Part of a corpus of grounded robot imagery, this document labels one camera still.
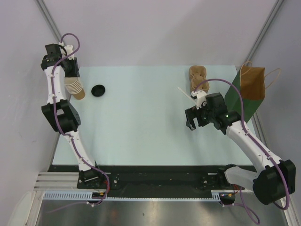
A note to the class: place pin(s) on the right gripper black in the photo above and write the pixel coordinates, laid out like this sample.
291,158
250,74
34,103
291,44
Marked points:
192,112

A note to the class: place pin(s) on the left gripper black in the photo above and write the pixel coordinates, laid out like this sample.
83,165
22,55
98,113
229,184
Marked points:
75,72

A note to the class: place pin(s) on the stack of paper cups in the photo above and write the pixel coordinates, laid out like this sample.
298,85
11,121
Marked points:
74,87

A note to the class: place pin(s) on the black plastic cup lid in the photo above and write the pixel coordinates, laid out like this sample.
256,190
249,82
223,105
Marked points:
98,90

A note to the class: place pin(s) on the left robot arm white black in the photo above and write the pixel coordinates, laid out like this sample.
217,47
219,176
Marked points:
62,72

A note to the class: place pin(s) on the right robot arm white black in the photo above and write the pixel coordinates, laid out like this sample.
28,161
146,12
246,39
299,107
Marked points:
273,177

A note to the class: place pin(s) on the white wrapped straw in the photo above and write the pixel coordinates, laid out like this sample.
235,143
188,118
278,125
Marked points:
189,97

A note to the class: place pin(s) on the brown pulp cup carrier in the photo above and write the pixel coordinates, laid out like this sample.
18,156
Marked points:
197,74

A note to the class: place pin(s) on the green brown paper bag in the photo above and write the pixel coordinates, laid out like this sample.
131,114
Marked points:
248,90

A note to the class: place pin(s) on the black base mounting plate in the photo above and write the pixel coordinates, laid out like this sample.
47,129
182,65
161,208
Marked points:
160,182

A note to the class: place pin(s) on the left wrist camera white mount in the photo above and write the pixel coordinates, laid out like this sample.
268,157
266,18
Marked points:
65,49

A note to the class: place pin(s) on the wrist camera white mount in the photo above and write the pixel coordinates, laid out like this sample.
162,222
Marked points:
200,97
65,49

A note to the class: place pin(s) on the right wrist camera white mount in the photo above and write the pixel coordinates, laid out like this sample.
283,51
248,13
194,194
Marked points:
200,97

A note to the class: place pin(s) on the left aluminium frame post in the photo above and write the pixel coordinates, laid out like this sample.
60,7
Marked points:
49,19

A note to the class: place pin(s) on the aluminium frame post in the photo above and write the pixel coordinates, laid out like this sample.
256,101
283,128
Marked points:
265,28
49,19

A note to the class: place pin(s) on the aluminium rail bottom left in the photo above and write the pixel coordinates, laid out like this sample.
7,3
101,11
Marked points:
56,181

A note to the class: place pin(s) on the right aluminium frame post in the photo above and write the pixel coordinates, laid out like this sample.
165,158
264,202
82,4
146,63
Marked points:
265,28

